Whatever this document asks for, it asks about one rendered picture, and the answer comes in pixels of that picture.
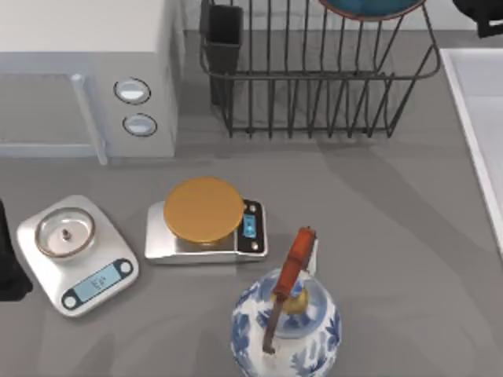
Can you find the silver scale with golden plate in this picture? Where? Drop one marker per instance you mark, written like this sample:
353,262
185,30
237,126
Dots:
204,224

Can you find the small microwave knob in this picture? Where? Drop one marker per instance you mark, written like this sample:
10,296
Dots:
139,125

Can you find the blue and white teapot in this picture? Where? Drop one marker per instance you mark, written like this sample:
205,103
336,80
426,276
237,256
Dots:
287,322

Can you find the dark cutlery holder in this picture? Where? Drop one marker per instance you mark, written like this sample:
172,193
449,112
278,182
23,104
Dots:
223,51

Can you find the pale microwave oven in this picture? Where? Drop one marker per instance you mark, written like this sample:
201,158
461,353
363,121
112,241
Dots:
153,70

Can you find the large microwave knob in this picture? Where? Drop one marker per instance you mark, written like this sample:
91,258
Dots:
132,90

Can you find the white scale with glass dish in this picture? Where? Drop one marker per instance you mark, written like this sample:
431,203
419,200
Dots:
78,255

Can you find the blue bowl with copper rim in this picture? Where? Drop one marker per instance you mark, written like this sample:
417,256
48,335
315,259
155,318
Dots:
369,7

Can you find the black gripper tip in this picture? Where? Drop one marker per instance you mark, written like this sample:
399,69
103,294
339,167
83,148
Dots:
9,267

